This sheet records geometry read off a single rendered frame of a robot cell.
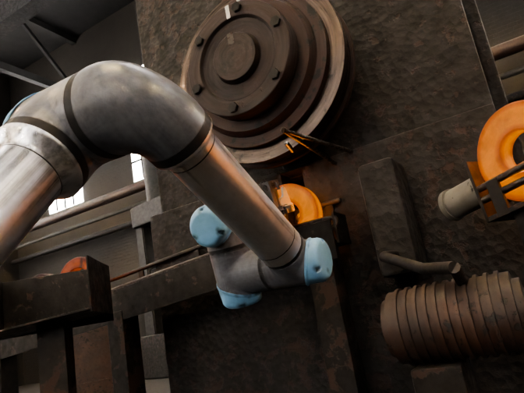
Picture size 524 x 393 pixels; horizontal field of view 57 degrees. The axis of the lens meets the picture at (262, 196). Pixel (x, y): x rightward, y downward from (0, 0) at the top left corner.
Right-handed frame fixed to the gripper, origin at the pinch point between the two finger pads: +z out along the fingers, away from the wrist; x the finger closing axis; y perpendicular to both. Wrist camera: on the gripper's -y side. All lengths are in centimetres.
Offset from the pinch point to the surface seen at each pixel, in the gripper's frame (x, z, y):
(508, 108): -50, -18, 6
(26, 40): 832, 696, 522
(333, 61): -19.9, 3.1, 29.0
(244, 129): 3.6, -2.9, 21.1
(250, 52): -4.4, -4.5, 36.4
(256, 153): 3.6, -0.6, 15.0
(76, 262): 71, -2, 2
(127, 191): 563, 577, 95
